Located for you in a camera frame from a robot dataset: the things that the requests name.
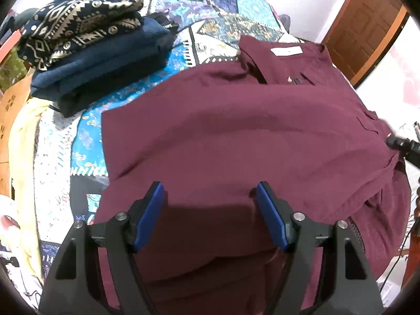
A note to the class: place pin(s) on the orange box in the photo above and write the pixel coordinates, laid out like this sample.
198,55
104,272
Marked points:
8,47

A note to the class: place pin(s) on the dark folded garment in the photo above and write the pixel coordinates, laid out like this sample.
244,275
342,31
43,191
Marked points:
98,96

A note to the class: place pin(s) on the patchwork printed blanket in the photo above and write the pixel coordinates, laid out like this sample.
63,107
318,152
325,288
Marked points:
88,147

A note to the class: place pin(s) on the blue folded garment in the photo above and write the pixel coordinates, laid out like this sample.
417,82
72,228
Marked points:
98,60

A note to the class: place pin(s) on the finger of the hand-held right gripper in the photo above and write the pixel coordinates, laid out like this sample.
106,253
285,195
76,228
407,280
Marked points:
402,144

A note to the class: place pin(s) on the pale yellow cloth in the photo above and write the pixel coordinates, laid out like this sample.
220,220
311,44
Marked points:
23,144

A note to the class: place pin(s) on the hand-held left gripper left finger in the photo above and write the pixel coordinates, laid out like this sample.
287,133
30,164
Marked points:
151,218

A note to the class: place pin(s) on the green patterned cloth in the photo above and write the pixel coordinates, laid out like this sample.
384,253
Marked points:
13,70

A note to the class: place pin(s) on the maroon shirt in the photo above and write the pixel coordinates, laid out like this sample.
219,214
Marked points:
229,121

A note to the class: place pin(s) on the navy gold patterned folded cloth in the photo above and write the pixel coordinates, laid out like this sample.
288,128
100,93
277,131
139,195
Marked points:
72,23

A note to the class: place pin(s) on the grey teal cloth bundle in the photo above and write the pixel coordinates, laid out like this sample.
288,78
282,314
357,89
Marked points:
19,18

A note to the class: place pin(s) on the wooden door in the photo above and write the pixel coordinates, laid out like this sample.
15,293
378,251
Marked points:
367,23

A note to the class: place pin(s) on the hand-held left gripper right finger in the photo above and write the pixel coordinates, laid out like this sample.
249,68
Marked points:
272,218

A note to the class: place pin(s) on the carved wooden post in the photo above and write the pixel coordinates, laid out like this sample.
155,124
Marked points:
414,223

